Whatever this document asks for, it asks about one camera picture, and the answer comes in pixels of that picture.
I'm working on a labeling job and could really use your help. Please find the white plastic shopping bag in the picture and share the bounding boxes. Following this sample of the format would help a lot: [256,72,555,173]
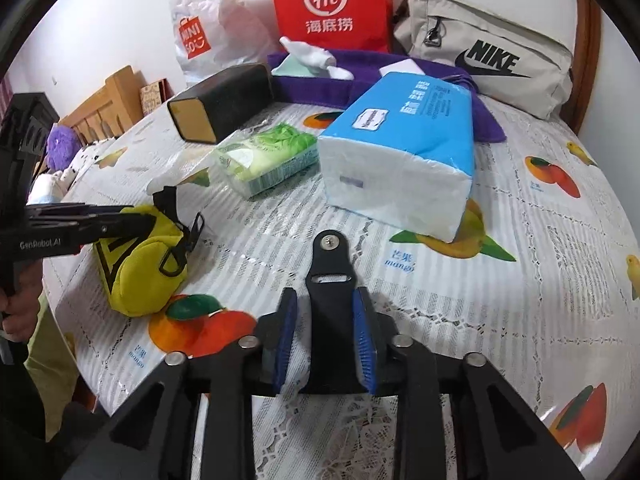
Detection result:
[167,0,281,88]

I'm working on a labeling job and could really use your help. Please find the purple towel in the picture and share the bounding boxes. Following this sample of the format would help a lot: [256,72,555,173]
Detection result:
[265,49,507,145]

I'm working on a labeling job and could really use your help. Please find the green blanket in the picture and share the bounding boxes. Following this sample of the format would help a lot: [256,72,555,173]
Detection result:
[22,292,81,413]

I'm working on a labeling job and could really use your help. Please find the mint green cloth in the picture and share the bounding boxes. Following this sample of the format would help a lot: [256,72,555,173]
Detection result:
[274,56,321,78]

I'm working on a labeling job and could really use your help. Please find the white cloth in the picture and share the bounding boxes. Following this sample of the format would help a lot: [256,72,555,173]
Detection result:
[278,36,355,82]

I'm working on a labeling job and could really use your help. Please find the person's dark pants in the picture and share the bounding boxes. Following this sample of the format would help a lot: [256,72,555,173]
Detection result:
[0,337,116,480]

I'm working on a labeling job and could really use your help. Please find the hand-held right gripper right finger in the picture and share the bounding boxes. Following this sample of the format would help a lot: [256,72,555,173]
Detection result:
[351,287,586,480]

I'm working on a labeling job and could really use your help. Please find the dark box with gold end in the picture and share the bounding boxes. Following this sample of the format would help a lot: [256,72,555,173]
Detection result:
[166,62,274,145]

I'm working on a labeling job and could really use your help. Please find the fruit print tablecloth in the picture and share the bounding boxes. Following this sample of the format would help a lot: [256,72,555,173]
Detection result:
[42,72,640,480]

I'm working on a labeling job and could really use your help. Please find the purple plush toy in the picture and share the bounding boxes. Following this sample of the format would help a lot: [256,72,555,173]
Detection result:
[46,124,83,171]

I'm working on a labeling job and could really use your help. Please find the beige waist bag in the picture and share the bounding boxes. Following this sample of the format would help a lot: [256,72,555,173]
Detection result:
[392,0,575,121]

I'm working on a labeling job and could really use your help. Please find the yellow pouch with black straps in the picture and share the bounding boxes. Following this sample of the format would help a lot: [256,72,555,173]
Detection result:
[92,185,206,318]

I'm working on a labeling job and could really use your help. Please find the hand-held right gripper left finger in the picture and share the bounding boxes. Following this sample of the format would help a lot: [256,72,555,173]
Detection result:
[62,287,299,480]

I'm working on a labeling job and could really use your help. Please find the blue tissue pack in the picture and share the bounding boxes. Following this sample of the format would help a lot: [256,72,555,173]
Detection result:
[317,71,476,243]

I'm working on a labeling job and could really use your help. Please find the green wet wipes packet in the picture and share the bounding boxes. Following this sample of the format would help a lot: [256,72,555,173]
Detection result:
[212,122,321,198]

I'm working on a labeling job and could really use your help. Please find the white plush toy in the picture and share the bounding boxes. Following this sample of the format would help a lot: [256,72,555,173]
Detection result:
[27,165,83,206]

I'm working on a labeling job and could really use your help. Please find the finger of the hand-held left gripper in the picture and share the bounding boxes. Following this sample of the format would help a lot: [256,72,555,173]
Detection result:
[82,204,157,252]

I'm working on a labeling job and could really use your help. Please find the wooden headboard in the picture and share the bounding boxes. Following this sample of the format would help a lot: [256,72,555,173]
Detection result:
[60,65,146,146]

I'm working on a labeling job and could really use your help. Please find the person's left hand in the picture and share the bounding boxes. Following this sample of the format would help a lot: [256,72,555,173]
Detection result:
[0,259,44,341]

